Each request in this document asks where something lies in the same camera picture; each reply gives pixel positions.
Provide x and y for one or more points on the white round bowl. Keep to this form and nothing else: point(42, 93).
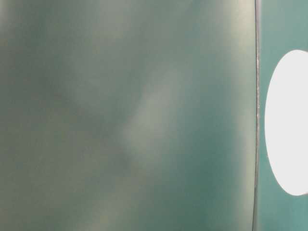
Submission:
point(286, 122)

